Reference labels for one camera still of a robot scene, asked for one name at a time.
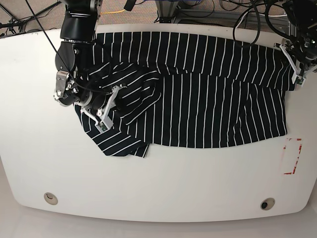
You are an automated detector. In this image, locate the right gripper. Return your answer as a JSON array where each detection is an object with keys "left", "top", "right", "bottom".
[{"left": 53, "top": 70, "right": 111, "bottom": 108}]

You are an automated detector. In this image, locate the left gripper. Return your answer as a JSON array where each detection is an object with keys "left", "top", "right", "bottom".
[{"left": 293, "top": 36, "right": 317, "bottom": 71}]

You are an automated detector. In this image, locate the navy white striped T-shirt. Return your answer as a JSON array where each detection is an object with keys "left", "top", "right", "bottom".
[{"left": 74, "top": 32, "right": 296, "bottom": 157}]

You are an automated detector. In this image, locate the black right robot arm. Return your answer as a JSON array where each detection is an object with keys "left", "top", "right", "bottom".
[{"left": 54, "top": 0, "right": 112, "bottom": 111}]

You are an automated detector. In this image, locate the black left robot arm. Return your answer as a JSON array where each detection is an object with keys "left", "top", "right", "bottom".
[{"left": 282, "top": 0, "right": 317, "bottom": 66}]

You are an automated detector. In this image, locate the black tripod on floor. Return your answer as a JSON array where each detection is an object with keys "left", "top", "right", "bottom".
[{"left": 0, "top": 0, "right": 61, "bottom": 38}]

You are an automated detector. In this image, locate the red tape rectangle marking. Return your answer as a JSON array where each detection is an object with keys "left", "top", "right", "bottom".
[{"left": 280, "top": 138, "right": 303, "bottom": 175}]

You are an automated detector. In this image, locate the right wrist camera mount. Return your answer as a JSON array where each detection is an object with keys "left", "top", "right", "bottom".
[{"left": 78, "top": 84, "right": 127, "bottom": 132}]

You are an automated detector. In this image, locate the yellow cable on floor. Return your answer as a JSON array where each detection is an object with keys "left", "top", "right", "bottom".
[{"left": 103, "top": 8, "right": 127, "bottom": 15}]

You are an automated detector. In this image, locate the left table cable grommet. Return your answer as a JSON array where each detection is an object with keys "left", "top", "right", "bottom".
[{"left": 44, "top": 192, "right": 58, "bottom": 205}]

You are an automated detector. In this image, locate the table cable grommet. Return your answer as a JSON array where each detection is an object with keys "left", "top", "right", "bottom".
[
  {"left": 260, "top": 198, "right": 275, "bottom": 211},
  {"left": 44, "top": 192, "right": 58, "bottom": 205}
]

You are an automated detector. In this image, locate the aluminium frame stand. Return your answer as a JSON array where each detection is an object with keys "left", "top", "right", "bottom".
[{"left": 155, "top": 0, "right": 247, "bottom": 25}]

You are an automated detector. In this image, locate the right table cable grommet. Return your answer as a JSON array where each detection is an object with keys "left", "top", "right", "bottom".
[{"left": 260, "top": 198, "right": 275, "bottom": 211}]

